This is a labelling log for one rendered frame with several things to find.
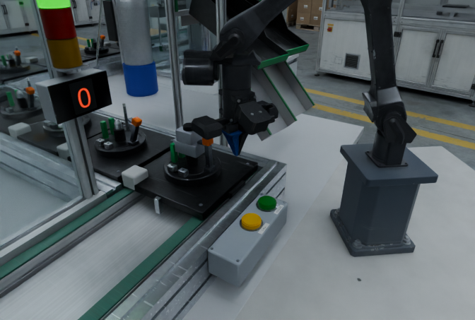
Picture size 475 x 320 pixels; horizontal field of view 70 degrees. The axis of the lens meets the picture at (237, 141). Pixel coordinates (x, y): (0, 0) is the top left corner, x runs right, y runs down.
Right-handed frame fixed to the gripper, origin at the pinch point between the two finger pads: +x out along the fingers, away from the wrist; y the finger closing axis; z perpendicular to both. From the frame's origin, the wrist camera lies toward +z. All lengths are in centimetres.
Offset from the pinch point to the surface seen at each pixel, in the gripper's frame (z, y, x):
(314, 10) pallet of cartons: -555, 648, 59
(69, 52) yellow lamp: -13.7, -26.3, -19.6
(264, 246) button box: 14.3, -3.7, 16.7
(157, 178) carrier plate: -14.4, -13.0, 12.1
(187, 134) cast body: -10.5, -6.1, 0.8
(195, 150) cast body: -8.8, -5.3, 4.5
